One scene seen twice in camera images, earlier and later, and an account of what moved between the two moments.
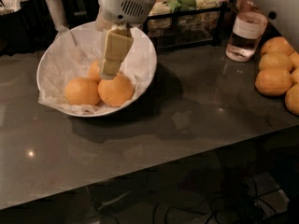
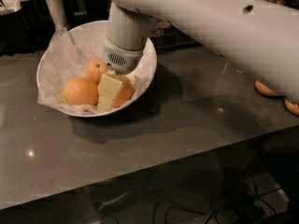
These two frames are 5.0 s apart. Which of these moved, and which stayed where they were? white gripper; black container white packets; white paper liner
Moved: white gripper
Stayed: white paper liner; black container white packets
